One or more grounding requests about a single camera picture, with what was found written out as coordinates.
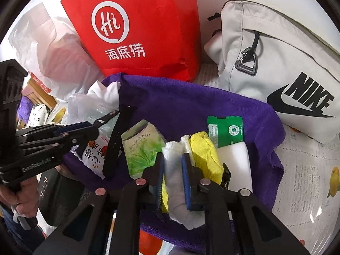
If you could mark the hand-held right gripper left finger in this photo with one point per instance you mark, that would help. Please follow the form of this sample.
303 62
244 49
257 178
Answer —
160 180

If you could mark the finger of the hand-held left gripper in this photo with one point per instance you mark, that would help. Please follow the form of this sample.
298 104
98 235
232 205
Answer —
66 140
74 126

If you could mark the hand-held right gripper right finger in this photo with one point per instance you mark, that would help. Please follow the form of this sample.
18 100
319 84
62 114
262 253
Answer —
186 183

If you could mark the clear plastic packet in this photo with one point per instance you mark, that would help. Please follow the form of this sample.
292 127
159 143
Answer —
79 109

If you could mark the white cloth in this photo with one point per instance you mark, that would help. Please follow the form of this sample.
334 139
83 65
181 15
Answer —
172 199

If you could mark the orange-print white packet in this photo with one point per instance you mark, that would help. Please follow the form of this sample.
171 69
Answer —
93 156

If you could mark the yellow pouch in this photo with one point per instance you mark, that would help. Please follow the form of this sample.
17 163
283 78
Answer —
204 154

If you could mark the green tissue pack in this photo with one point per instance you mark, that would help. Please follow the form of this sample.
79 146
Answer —
140 148

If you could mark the white sponge block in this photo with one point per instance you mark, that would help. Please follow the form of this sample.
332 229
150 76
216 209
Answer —
236 164

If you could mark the green sachet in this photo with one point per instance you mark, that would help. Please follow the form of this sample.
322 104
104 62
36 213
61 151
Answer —
228 131

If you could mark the person's left forearm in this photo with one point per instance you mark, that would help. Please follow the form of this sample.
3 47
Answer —
13 233

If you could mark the person's left hand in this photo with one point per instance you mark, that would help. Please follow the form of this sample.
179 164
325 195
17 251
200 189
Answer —
25 199

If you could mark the purple plush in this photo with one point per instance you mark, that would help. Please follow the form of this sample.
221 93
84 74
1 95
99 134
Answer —
23 106

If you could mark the polka dot pillow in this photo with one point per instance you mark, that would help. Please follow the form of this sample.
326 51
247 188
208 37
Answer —
37 115

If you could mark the wooden headboard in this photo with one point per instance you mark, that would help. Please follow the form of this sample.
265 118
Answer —
43 99

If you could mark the white plastic shopping bag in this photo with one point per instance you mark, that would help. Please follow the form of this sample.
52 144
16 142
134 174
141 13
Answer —
53 58

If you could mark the dark tin box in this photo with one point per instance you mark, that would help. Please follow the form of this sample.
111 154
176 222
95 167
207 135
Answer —
61 199

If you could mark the purple towel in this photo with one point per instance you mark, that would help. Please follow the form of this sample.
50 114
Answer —
172 101

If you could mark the fruit-printed tablecloth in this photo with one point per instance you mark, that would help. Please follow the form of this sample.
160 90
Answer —
305 191

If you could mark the red paper bag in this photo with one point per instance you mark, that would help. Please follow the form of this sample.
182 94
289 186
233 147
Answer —
148 18

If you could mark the beige waist bag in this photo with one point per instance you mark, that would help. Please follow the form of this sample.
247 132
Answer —
279 58

